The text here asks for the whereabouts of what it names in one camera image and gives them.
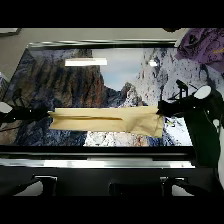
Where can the purple printed garment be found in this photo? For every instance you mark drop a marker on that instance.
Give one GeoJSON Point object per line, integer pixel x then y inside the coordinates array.
{"type": "Point", "coordinates": [203, 46]}

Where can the beige pants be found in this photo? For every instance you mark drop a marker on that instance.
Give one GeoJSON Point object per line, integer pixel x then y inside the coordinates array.
{"type": "Point", "coordinates": [106, 121]}

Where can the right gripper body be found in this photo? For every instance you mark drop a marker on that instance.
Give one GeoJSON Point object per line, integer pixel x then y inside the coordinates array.
{"type": "Point", "coordinates": [166, 108]}

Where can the silver frame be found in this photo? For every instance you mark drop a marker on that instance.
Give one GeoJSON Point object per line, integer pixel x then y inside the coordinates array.
{"type": "Point", "coordinates": [100, 163]}

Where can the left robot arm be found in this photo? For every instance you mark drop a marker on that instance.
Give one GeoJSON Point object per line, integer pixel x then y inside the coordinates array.
{"type": "Point", "coordinates": [23, 113]}

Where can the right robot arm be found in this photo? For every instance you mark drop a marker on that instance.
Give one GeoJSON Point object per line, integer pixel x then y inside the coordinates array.
{"type": "Point", "coordinates": [203, 133]}

